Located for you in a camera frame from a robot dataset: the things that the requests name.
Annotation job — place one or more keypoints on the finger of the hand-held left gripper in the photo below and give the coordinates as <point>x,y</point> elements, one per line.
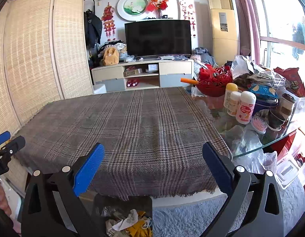
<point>3,138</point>
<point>15,145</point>

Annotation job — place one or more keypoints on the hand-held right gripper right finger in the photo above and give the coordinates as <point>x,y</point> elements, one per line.
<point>216,167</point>

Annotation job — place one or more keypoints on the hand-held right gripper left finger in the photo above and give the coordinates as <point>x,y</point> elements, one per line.
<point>89,167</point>

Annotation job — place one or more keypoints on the black trash bin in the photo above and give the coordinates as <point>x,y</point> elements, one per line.
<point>142,202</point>

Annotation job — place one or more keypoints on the white paper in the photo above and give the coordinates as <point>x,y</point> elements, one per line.
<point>129,217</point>

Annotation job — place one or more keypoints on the yellow wrapper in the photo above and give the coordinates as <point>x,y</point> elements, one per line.
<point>139,227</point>

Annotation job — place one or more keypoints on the crumpled clear plastic sheet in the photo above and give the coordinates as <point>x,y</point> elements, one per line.
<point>251,148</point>

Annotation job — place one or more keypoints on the grey shaggy rug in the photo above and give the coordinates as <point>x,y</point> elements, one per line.
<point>192,217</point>

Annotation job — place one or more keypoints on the grey plaid tablecloth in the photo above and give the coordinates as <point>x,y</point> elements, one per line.
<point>130,128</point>

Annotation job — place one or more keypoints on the pink hairbrush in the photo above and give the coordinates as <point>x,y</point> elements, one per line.
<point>259,126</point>

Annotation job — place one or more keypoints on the pink-label white bottle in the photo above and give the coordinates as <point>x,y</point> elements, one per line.
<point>245,111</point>

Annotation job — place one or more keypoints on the white-capped white bottle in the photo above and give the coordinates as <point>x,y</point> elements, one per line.
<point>233,106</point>

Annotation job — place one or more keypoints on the clear plastic storage box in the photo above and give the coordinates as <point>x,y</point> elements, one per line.
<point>288,170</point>

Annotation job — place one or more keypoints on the red openwork basket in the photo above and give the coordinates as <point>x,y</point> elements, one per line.
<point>214,88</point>

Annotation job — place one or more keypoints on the blue round tin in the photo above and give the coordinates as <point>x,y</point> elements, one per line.
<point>266,106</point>

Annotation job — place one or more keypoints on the white stool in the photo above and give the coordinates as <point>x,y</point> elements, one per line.
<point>100,88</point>

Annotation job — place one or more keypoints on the yellow-capped white bottle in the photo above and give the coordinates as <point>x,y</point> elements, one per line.
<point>230,88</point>

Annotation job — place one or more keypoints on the bamboo folding screen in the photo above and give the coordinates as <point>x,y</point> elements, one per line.
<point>31,54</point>

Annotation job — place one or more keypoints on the brown paper cup stack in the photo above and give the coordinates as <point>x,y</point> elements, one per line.
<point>283,108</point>

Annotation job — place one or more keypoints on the blue snack packet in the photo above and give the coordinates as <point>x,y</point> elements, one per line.
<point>263,91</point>

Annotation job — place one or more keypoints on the orange stick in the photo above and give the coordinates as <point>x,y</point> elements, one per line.
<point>189,81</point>

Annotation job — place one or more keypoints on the red glossy objects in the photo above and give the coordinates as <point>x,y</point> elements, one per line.
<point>132,83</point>

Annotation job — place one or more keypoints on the flat cardboard box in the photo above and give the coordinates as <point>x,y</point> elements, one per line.
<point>132,73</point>

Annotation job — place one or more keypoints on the silver foil packets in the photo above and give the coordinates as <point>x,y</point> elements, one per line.
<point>264,75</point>

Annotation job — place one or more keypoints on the white plastic bag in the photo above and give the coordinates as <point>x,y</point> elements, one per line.
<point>241,65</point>

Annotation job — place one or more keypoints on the beige grey TV cabinet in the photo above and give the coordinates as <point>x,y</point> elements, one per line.
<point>176,68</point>

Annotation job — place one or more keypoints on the grey clothes pile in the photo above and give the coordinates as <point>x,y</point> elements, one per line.
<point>204,56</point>

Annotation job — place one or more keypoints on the yellow plush toy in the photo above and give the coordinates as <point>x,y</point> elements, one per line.
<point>110,58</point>

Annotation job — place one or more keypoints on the red snack bag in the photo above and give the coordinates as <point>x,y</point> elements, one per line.
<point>293,81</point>

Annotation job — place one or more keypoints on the dark patterned cloth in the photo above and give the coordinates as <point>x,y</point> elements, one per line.
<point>177,57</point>

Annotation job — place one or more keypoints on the white box device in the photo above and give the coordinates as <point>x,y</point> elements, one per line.
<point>152,68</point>

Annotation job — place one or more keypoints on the cream standing air conditioner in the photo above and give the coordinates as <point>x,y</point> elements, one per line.
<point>224,47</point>

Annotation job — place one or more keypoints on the cluttered clothes pile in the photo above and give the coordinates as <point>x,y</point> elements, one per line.
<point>118,48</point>

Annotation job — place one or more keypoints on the dark jacket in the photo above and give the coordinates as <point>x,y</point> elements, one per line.
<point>93,27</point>

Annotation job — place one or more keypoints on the black television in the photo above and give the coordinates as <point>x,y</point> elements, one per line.
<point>158,38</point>

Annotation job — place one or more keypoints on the pink curtain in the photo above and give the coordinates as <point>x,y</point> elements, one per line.
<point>246,17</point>

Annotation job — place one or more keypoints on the red hanging decoration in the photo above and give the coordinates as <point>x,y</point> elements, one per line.
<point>188,12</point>
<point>108,14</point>

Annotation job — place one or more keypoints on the black coat stand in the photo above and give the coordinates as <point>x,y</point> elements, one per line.
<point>94,5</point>

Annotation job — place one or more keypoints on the window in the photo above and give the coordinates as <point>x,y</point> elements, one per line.
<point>283,17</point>

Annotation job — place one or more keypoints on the red flower bouquet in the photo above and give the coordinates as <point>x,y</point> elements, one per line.
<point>157,5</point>

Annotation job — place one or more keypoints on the round white wall plate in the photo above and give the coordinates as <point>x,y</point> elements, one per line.
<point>135,6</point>

